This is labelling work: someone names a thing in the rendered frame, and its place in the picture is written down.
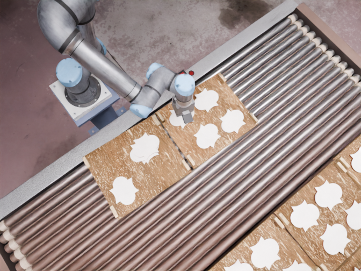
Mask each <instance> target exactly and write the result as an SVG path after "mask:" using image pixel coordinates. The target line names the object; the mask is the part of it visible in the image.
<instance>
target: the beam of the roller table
mask: <svg viewBox="0 0 361 271"><path fill-rule="evenodd" d="M297 6H298V4H297V3H296V2H295V1H294V0H286V1H284V2H283V3H281V4H280V5H279V6H277V7H276V8H274V9H273V10H271V11H270V12H268V13H267V14H266V15H264V16H263V17H261V18H260V19H259V20H257V21H255V22H254V23H253V24H251V25H250V26H248V27H247V28H245V29H244V30H243V31H241V32H240V33H238V34H237V35H236V36H234V37H232V38H231V39H230V40H228V41H227V42H225V43H224V44H223V45H221V46H220V47H218V48H217V49H215V50H214V51H212V52H211V53H210V54H208V55H207V56H205V57H204V58H202V59H201V60H199V61H198V62H197V63H195V64H194V65H192V66H191V67H190V68H188V69H187V70H185V72H186V73H187V74H189V71H191V70H192V71H194V75H193V76H192V77H193V79H194V82H195V84H196V83H197V82H198V81H200V80H201V79H203V78H204V77H205V76H207V75H208V74H209V73H211V72H212V71H214V70H215V69H217V68H218V67H220V66H221V65H222V64H224V63H225V62H226V61H228V60H229V59H231V58H232V57H233V56H235V55H236V54H237V53H239V52H240V51H242V50H243V49H245V48H246V47H248V46H249V45H250V44H252V43H253V42H254V41H256V40H257V39H259V38H260V37H261V36H263V35H264V34H266V33H267V32H269V31H270V30H271V29H273V28H274V27H275V26H277V25H278V24H280V23H281V22H282V21H284V20H285V19H286V18H287V17H288V16H290V15H291V14H292V13H293V11H294V10H295V8H296V7H297ZM172 96H175V94H174V93H172V92H170V91H168V90H165V91H164V93H163V94H162V96H161V97H160V99H159V100H158V102H157V103H156V105H155V106H154V108H153V110H152V111H151V112H150V114H149V115H148V116H147V118H148V117H149V116H151V115H152V114H154V113H155V112H156V111H158V110H159V109H160V108H162V107H164V106H165V105H166V104H168V103H169V102H171V101H172ZM147 118H140V117H138V116H137V115H135V114H134V113H133V112H132V111H131V110H130V109H129V110H128V111H126V112H125V113H123V114H122V115H121V116H119V117H118V118H116V119H115V120H113V121H112V122H110V123H109V124H107V125H106V126H105V127H103V128H102V129H100V130H99V131H98V132H96V133H95V134H93V135H92V136H90V137H89V138H87V139H86V140H85V141H83V142H82V143H80V144H79V145H77V146H76V147H74V148H73V149H72V150H70V151H69V152H68V153H66V154H65V155H63V156H61V157H60V158H59V159H57V160H56V161H54V162H53V163H51V164H50V165H49V166H47V167H46V168H44V169H43V170H42V171H40V172H38V173H37V174H36V175H34V176H33V177H31V178H30V179H29V180H27V181H26V182H24V183H23V184H21V185H20V186H19V187H17V188H16V189H14V190H13V191H11V192H10V193H8V194H7V195H5V196H4V197H3V198H1V199H0V222H1V221H3V220H4V219H7V218H8V217H10V216H11V215H12V214H14V213H15V212H16V211H18V210H19V209H21V208H22V207H23V206H25V205H26V204H27V203H29V202H30V201H32V200H33V199H35V198H36V197H38V196H39V195H40V194H42V193H43V192H44V191H46V190H47V189H49V188H50V187H51V186H53V185H54V184H56V183H57V182H59V181H60V180H61V179H63V178H64V177H65V176H67V175H68V174H70V173H71V172H72V171H74V170H75V169H77V168H78V167H79V166H81V165H82V164H84V161H83V159H82V157H84V156H85V155H87V154H89V153H90V152H92V151H94V150H95V149H97V148H98V147H100V146H102V145H103V144H105V143H107V142H109V141H110V140H112V139H114V138H115V137H117V136H119V135H120V134H122V133H124V132H125V131H127V130H129V129H130V128H132V127H133V126H135V125H137V124H138V123H140V122H142V121H144V120H145V119H147Z"/></svg>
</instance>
